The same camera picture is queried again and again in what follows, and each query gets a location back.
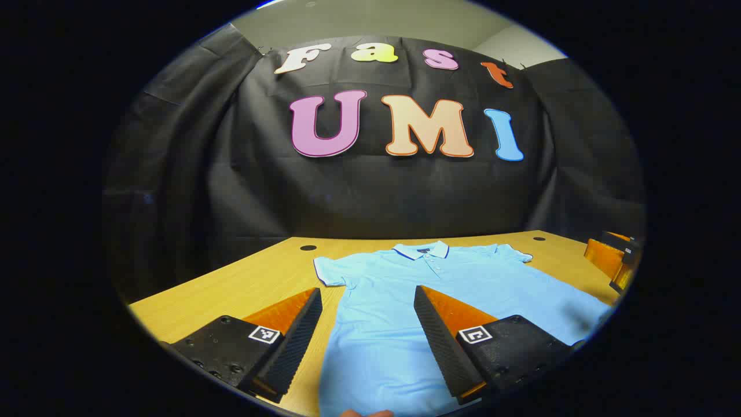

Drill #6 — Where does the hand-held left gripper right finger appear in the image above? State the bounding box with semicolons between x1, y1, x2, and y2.
413;284;575;405

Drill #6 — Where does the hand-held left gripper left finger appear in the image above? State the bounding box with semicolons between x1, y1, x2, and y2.
157;287;324;404

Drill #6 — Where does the light blue T-shirt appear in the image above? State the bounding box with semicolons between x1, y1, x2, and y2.
313;240;614;417

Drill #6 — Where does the black backdrop cloth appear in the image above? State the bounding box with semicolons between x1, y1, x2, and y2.
101;23;646;305

